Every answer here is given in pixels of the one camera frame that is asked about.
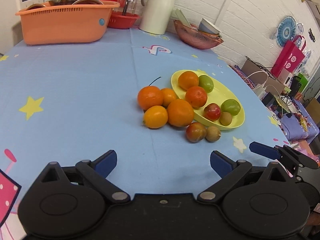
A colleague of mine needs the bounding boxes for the red apple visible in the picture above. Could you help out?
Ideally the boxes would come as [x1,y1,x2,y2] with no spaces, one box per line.
[203,103,221,121]

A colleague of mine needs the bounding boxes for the red plastic bowl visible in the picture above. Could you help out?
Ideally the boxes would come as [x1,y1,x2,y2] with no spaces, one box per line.
[108,12,140,29]

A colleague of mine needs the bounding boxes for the pink gift bag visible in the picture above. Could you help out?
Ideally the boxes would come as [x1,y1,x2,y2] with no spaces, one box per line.
[271,35,306,78]

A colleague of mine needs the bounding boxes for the small yellow-orange citrus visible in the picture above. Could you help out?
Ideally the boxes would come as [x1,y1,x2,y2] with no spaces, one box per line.
[143,106,168,129]

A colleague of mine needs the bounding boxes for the white dish in bowl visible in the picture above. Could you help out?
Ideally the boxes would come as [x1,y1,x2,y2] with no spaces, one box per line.
[174,9,193,29]

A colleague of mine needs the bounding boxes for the green fruit on plate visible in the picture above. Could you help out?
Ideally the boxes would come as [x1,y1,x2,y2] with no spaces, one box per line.
[199,75,214,93]

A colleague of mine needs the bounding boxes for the green apple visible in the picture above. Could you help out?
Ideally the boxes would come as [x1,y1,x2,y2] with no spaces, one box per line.
[220,99,241,116]

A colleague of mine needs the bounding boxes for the white charger with cable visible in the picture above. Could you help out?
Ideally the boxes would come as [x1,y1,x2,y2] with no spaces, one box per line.
[244,70,268,100]

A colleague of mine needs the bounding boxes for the yellow plastic plate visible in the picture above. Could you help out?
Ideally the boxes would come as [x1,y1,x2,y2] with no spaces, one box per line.
[170,69,246,131]

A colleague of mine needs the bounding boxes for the orange with black stem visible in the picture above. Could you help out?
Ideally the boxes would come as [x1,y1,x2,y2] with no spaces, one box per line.
[137,81,164,111]

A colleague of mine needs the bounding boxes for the large orange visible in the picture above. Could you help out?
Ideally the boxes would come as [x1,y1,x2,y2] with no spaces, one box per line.
[167,99,194,127]

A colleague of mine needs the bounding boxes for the metal bowls in basket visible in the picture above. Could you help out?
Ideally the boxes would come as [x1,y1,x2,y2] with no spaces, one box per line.
[26,0,103,10]

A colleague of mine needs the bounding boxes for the brown kiwi fruit back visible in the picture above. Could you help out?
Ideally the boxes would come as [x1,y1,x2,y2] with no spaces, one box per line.
[206,126,221,142]

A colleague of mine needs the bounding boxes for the pink glass bowl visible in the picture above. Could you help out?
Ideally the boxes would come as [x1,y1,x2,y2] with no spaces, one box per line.
[174,20,224,50]

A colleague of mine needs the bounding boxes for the orange plastic basket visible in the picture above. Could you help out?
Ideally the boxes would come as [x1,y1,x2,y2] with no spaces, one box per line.
[16,1,120,45]

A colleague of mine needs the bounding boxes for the white thermos jug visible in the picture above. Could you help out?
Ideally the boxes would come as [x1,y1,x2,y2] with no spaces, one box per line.
[139,0,175,35]

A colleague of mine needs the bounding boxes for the brown cardboard box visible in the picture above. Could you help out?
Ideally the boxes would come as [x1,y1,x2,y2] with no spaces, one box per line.
[241,59,285,95]

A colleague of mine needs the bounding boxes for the dark orange tangerine on plate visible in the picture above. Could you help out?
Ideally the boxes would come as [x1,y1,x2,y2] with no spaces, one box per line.
[185,86,208,109]

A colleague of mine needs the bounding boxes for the brown-red plum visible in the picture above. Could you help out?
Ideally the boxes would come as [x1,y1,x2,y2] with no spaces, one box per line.
[185,122,207,143]

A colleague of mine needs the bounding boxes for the brown kiwi fruit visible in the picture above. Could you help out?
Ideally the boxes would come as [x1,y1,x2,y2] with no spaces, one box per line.
[206,126,221,142]
[219,112,233,126]

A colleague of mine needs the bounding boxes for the small orange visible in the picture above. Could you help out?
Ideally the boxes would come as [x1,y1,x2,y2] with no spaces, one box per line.
[161,88,177,108]

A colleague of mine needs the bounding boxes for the blue round wall fan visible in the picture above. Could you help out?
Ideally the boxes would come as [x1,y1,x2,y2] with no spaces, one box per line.
[276,16,296,47]

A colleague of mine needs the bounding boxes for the white blue ceramic bowl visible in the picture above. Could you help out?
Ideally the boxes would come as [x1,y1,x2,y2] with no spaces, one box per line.
[198,18,221,35]

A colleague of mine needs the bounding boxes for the brown kiwi fruit front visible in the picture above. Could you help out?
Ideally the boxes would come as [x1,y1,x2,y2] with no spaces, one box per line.
[219,112,233,126]

